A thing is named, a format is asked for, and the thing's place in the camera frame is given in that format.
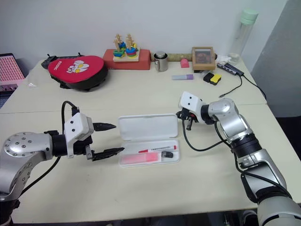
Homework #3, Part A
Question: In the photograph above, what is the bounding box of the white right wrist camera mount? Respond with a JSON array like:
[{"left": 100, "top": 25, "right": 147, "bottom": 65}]
[{"left": 177, "top": 91, "right": 204, "bottom": 123}]

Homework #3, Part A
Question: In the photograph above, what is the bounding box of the red whiteboard marker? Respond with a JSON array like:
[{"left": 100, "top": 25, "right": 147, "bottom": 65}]
[{"left": 138, "top": 145, "right": 178, "bottom": 154}]

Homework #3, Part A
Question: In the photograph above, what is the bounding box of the red boxing pad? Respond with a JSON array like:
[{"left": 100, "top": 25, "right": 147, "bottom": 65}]
[{"left": 47, "top": 55, "right": 110, "bottom": 92}]

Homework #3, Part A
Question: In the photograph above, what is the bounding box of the wooden picture frame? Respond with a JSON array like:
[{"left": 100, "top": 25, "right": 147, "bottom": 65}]
[{"left": 191, "top": 46, "right": 217, "bottom": 72}]

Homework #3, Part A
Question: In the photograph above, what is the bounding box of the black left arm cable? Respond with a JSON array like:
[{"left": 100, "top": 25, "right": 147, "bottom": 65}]
[{"left": 20, "top": 100, "right": 81, "bottom": 196}]

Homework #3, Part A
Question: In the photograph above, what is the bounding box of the wooden colourful stacking toy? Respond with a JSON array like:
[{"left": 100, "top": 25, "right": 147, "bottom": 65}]
[{"left": 112, "top": 33, "right": 140, "bottom": 63}]

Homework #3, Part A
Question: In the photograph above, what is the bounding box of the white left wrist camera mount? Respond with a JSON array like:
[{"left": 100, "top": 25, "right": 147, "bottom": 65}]
[{"left": 63, "top": 113, "right": 95, "bottom": 159}]

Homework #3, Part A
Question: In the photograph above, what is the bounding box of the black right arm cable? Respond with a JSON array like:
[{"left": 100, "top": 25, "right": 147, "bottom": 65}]
[{"left": 181, "top": 115, "right": 293, "bottom": 197}]

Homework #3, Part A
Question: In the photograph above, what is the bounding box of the grey usb hub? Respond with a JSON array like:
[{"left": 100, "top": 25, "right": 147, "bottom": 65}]
[{"left": 216, "top": 62, "right": 246, "bottom": 77}]

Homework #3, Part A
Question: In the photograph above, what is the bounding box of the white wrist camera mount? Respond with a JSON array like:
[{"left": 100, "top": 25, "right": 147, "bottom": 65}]
[
  {"left": 63, "top": 113, "right": 95, "bottom": 159},
  {"left": 177, "top": 91, "right": 204, "bottom": 123}
]

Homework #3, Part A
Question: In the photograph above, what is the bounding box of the white plastic pencil case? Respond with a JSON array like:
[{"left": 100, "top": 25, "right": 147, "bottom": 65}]
[{"left": 117, "top": 113, "right": 182, "bottom": 169}]

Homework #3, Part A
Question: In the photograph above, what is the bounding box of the red brick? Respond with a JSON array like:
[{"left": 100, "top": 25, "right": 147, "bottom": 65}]
[{"left": 102, "top": 48, "right": 151, "bottom": 71}]

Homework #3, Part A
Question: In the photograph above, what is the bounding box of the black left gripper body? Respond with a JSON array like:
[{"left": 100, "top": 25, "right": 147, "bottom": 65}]
[{"left": 73, "top": 136, "right": 95, "bottom": 162}]

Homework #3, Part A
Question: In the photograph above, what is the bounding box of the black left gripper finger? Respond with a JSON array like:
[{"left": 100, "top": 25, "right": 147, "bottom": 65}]
[
  {"left": 91, "top": 147, "right": 125, "bottom": 162},
  {"left": 93, "top": 122, "right": 117, "bottom": 133}
]

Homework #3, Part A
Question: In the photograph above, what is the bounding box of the wooden log stick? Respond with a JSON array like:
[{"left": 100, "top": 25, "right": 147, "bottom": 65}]
[{"left": 150, "top": 53, "right": 219, "bottom": 63}]

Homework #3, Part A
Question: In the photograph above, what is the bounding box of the clear bottle green lid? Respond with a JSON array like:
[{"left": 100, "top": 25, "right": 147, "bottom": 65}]
[{"left": 227, "top": 8, "right": 259, "bottom": 65}]

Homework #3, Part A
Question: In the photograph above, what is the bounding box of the yellow black board eraser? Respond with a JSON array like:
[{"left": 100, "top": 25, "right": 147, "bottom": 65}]
[{"left": 209, "top": 73, "right": 222, "bottom": 86}]

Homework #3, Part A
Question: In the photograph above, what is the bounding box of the purple highlighter pen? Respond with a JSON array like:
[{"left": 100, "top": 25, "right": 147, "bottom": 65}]
[{"left": 171, "top": 73, "right": 194, "bottom": 81}]

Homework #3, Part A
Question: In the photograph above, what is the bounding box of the black usb hub cable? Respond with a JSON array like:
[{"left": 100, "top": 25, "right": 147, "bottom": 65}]
[{"left": 218, "top": 74, "right": 268, "bottom": 100}]

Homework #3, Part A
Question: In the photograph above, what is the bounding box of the dark grey laptop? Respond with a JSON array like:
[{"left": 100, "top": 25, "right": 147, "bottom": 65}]
[{"left": 0, "top": 90, "right": 15, "bottom": 109}]

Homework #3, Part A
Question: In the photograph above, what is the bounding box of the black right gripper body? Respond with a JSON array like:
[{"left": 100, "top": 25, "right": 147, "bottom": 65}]
[{"left": 182, "top": 107, "right": 201, "bottom": 131}]

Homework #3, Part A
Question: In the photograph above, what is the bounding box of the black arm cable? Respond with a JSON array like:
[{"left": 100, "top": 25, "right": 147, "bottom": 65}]
[
  {"left": 181, "top": 115, "right": 293, "bottom": 197},
  {"left": 20, "top": 100, "right": 81, "bottom": 196}
]

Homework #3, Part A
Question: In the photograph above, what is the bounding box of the stainless steel cup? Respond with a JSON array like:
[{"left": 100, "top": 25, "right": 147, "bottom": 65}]
[{"left": 153, "top": 50, "right": 169, "bottom": 72}]

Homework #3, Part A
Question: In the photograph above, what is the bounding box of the pink perforated tray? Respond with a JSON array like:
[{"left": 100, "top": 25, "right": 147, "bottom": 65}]
[{"left": 0, "top": 53, "right": 25, "bottom": 92}]

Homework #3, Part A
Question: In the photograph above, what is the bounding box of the crumpled white tissue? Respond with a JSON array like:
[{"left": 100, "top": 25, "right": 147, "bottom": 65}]
[{"left": 215, "top": 55, "right": 233, "bottom": 65}]

